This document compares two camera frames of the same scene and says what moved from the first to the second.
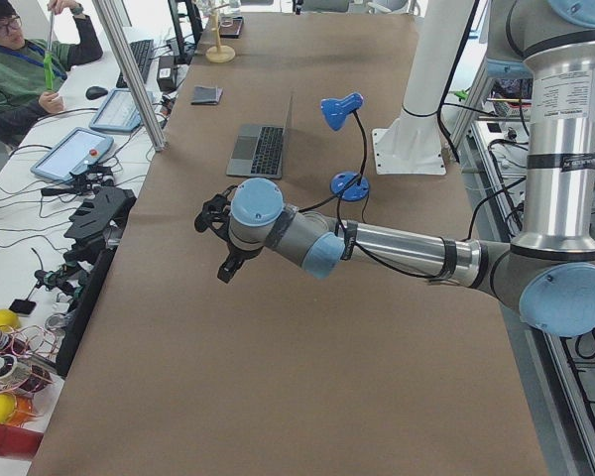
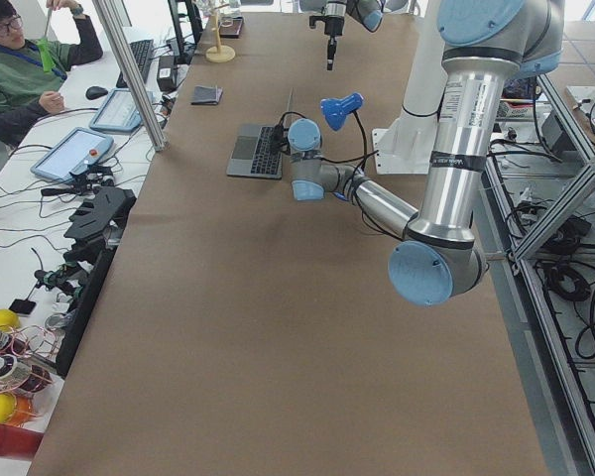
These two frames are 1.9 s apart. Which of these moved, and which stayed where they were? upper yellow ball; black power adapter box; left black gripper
Moved: left black gripper
Stayed: upper yellow ball; black power adapter box
